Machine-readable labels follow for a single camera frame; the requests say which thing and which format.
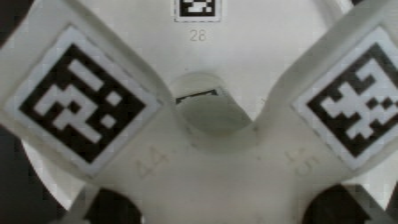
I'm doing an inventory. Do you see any white cross-shaped table base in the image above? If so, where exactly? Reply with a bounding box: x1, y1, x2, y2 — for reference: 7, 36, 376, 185
0, 0, 398, 224

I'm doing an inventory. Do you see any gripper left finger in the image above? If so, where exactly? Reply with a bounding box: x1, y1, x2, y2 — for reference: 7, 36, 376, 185
58, 186, 145, 224

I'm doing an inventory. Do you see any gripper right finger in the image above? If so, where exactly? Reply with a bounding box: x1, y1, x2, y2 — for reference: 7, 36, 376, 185
300, 183, 392, 224

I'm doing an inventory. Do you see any white cylindrical table leg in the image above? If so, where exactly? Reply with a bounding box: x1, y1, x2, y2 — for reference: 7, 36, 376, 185
170, 73, 252, 135

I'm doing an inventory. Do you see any white round table top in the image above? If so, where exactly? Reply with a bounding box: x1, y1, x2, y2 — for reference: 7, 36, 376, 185
15, 0, 398, 214

